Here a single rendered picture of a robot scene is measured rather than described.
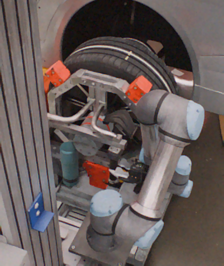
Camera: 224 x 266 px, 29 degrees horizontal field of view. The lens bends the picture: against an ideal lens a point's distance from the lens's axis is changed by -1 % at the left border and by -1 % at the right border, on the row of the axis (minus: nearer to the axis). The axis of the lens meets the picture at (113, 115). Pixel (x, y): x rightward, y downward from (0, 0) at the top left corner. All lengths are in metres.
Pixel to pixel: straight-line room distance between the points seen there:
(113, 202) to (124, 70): 0.66
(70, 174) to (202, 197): 1.05
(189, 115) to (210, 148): 1.91
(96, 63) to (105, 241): 0.81
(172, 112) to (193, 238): 1.46
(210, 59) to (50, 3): 0.93
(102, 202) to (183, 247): 1.24
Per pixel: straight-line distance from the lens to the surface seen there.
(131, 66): 1.96
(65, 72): 2.05
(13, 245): 1.25
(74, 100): 2.22
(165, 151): 1.44
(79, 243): 1.72
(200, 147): 3.28
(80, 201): 2.66
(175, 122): 1.40
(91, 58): 2.00
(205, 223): 2.84
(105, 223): 1.55
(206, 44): 2.19
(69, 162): 2.18
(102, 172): 2.31
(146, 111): 1.45
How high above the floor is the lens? 2.27
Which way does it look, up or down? 41 degrees down
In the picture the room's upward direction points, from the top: 2 degrees clockwise
